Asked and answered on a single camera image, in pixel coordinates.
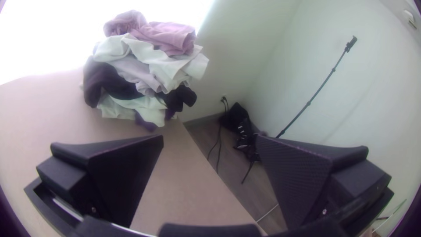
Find black bag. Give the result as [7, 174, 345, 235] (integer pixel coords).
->
[219, 102, 268, 184]

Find heap of clothes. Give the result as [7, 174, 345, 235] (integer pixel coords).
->
[82, 9, 210, 133]

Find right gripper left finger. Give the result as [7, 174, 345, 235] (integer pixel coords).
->
[36, 134, 164, 228]

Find black cable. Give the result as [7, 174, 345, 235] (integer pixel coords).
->
[207, 98, 227, 161]
[215, 97, 230, 174]

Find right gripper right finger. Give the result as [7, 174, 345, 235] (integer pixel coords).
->
[256, 134, 392, 230]

